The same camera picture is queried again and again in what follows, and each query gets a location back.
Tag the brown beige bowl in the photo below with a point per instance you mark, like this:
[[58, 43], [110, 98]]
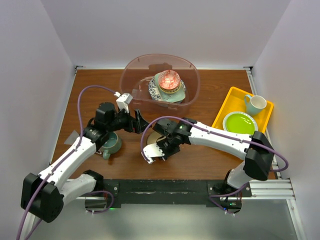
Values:
[[154, 137]]

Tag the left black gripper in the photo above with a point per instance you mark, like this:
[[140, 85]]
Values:
[[141, 123]]

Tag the mint green rectangular dish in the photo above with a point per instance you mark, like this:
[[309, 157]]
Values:
[[176, 97]]

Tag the red patterned bowl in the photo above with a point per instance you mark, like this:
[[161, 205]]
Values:
[[169, 79]]

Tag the pink translucent plastic bin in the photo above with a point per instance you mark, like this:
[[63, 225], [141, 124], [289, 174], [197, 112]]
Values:
[[137, 74]]

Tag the teal ceramic cup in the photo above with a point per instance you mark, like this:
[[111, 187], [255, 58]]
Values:
[[111, 146]]

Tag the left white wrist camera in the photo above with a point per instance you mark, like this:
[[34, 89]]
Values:
[[123, 100]]

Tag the aluminium frame rail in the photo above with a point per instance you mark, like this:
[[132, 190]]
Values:
[[280, 189]]

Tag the blue floral plate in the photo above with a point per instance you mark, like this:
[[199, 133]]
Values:
[[153, 92]]

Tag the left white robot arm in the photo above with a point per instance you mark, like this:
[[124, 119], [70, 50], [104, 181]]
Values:
[[45, 194]]

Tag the light blue mug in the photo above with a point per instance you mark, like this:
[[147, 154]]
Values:
[[254, 104]]

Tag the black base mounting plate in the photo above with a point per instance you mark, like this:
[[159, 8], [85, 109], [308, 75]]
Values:
[[166, 192]]

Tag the green plate white rim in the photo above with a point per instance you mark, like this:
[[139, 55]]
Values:
[[239, 122]]

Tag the yellow flower patterned bowl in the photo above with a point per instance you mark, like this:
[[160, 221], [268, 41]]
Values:
[[164, 92]]

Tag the yellow plastic tray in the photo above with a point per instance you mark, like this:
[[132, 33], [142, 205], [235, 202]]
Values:
[[234, 102]]

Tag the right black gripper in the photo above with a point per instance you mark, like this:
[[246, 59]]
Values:
[[159, 144]]

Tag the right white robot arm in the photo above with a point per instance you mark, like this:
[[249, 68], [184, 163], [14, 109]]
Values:
[[254, 150]]

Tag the white cream bowl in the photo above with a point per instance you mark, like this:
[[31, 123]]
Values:
[[170, 91]]

